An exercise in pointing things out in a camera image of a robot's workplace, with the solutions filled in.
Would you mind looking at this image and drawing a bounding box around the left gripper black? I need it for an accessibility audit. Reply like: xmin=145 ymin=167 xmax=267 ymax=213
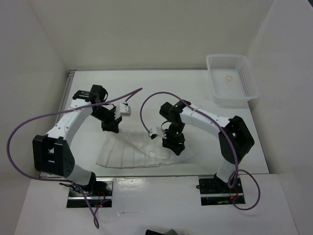
xmin=90 ymin=105 xmax=122 ymax=134

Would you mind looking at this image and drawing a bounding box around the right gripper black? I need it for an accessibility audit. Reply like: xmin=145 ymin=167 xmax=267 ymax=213
xmin=161 ymin=122 xmax=186 ymax=156

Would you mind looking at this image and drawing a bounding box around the white pleated skirt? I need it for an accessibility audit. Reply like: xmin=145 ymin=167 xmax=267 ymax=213
xmin=96 ymin=131 xmax=194 ymax=169

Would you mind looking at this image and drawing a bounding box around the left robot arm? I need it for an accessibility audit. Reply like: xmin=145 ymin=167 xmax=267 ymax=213
xmin=32 ymin=85 xmax=129 ymax=196

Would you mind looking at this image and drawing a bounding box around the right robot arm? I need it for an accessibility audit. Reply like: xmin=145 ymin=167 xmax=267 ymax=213
xmin=159 ymin=101 xmax=255 ymax=192

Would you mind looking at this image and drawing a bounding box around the white plastic basket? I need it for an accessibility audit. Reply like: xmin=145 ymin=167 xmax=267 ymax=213
xmin=206 ymin=54 xmax=260 ymax=107

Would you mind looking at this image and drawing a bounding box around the rubber band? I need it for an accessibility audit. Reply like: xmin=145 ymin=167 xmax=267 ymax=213
xmin=225 ymin=75 xmax=233 ymax=81

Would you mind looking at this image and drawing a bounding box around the dark object bottom edge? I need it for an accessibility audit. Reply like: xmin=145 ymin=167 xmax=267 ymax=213
xmin=144 ymin=229 xmax=179 ymax=235

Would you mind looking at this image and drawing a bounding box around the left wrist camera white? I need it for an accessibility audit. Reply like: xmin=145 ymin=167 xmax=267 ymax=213
xmin=115 ymin=103 xmax=132 ymax=119

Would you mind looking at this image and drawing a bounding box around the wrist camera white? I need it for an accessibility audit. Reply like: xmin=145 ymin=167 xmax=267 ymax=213
xmin=149 ymin=126 xmax=166 ymax=140
xmin=115 ymin=103 xmax=132 ymax=119

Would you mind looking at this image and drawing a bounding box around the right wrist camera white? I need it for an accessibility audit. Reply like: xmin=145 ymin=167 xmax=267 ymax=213
xmin=149 ymin=126 xmax=166 ymax=140

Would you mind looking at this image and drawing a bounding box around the aluminium table edge rail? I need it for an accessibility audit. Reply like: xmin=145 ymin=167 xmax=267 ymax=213
xmin=59 ymin=70 xmax=76 ymax=111

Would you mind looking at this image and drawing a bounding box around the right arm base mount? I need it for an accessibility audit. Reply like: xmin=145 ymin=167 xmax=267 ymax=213
xmin=196 ymin=175 xmax=246 ymax=206

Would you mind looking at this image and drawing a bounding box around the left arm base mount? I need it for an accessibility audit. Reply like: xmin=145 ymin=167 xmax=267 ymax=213
xmin=59 ymin=177 xmax=113 ymax=208

